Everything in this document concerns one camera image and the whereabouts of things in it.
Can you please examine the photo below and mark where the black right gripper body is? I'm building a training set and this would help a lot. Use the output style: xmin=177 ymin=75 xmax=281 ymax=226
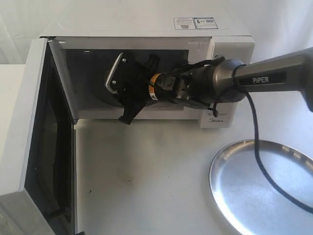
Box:
xmin=119 ymin=52 xmax=154 ymax=125

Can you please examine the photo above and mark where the white microwave door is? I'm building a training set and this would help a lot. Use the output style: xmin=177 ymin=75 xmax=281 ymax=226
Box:
xmin=0 ymin=38 xmax=79 ymax=235

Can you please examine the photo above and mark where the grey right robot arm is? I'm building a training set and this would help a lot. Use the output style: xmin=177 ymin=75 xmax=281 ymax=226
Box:
xmin=119 ymin=48 xmax=313 ymax=124

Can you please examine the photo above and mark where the white microwave oven body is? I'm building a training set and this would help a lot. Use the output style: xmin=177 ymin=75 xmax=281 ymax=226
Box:
xmin=41 ymin=15 xmax=254 ymax=128

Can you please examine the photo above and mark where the white label sticker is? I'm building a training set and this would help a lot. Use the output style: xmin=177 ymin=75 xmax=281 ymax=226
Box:
xmin=174 ymin=17 xmax=196 ymax=30

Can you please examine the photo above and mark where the blue label sticker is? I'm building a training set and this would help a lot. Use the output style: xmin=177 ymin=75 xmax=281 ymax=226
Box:
xmin=193 ymin=17 xmax=219 ymax=30

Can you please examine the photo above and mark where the white backdrop curtain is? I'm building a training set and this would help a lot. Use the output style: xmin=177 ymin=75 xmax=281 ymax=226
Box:
xmin=0 ymin=0 xmax=313 ymax=67

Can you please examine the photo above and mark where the round steel tray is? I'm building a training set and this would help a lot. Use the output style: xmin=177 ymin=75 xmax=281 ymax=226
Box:
xmin=209 ymin=140 xmax=313 ymax=235

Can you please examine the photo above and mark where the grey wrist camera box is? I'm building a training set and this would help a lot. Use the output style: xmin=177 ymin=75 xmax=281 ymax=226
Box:
xmin=105 ymin=53 xmax=127 ymax=94

